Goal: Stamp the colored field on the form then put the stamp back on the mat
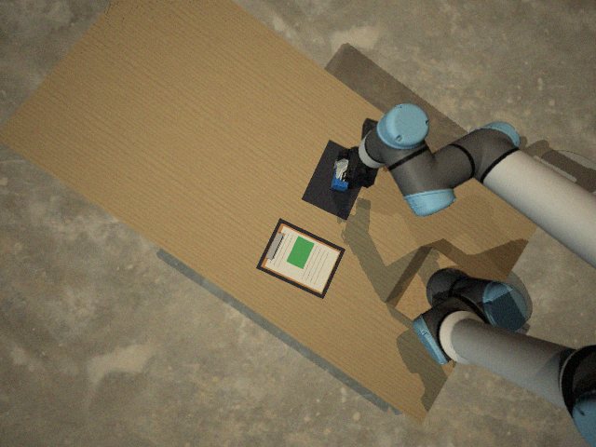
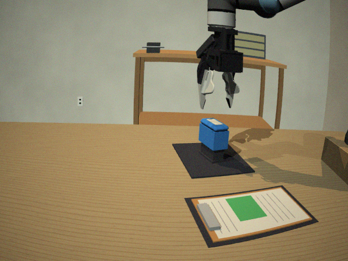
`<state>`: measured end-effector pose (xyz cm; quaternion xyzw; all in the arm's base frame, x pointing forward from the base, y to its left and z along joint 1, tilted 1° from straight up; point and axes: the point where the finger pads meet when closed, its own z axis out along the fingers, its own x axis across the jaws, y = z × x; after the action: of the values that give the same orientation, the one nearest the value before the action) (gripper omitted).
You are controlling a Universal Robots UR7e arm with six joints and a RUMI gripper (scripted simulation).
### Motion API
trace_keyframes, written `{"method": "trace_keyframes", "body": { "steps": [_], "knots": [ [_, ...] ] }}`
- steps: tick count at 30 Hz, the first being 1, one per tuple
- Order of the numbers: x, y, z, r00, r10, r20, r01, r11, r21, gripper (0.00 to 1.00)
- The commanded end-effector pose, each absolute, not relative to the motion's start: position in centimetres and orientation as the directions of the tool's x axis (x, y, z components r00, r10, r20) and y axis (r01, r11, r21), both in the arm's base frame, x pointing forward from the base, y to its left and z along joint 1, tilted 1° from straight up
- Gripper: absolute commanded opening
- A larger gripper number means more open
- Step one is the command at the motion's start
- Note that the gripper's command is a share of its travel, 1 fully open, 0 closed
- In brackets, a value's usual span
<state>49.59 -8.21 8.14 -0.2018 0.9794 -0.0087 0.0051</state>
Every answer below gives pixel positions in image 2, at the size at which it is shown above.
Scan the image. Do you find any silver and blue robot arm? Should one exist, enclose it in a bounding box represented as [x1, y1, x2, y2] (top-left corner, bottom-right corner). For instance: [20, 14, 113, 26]
[196, 0, 305, 59]

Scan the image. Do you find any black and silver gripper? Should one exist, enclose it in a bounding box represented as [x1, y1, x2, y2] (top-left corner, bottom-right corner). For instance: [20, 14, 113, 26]
[197, 27, 243, 109]

